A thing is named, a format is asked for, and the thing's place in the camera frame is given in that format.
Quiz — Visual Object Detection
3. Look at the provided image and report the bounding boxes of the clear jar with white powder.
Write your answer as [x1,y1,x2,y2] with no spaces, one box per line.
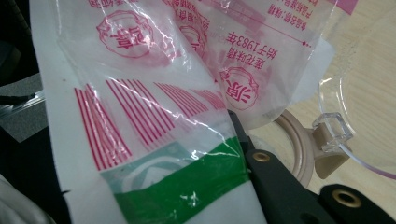
[247,8,396,189]

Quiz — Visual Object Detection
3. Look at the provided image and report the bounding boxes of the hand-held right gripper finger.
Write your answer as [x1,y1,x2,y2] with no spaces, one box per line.
[228,108,340,224]

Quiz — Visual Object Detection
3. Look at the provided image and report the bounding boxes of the clear plastic bag red print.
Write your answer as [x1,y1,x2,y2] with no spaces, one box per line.
[28,0,360,224]

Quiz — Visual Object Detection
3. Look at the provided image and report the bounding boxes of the metal floor rail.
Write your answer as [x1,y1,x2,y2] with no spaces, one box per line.
[0,89,45,118]

